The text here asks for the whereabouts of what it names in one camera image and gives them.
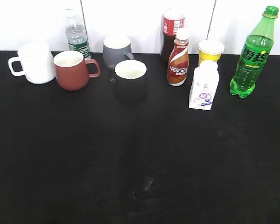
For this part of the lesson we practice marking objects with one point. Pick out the white blueberry yogurt carton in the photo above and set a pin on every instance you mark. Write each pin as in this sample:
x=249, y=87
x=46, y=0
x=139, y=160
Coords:
x=204, y=85

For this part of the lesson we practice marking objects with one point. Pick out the black ceramic mug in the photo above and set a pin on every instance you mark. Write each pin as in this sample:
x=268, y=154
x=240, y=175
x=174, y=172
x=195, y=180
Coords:
x=130, y=81

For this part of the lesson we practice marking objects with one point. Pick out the white ceramic mug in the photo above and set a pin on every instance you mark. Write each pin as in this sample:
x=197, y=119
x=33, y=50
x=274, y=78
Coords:
x=36, y=61

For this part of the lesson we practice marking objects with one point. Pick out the brown Nescafe coffee bottle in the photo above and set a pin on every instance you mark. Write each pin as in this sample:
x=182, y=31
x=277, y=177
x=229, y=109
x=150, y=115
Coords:
x=178, y=62

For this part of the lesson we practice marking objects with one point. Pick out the green Sprite bottle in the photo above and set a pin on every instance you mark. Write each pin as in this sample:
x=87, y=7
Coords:
x=254, y=54

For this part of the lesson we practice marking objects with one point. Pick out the cola bottle red label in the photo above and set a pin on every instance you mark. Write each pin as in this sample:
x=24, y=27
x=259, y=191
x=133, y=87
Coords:
x=172, y=20

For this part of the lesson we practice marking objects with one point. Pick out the yellow cup white lid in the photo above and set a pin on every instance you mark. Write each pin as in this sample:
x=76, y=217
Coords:
x=210, y=50

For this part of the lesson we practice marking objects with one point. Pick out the grey ceramic mug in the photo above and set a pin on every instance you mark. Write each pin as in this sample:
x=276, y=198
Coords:
x=116, y=49

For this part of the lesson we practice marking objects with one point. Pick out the red ceramic mug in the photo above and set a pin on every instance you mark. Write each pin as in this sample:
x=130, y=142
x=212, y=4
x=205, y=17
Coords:
x=72, y=73

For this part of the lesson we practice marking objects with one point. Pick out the clear water bottle green label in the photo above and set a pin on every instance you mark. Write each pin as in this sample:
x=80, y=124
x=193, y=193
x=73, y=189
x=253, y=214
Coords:
x=76, y=33

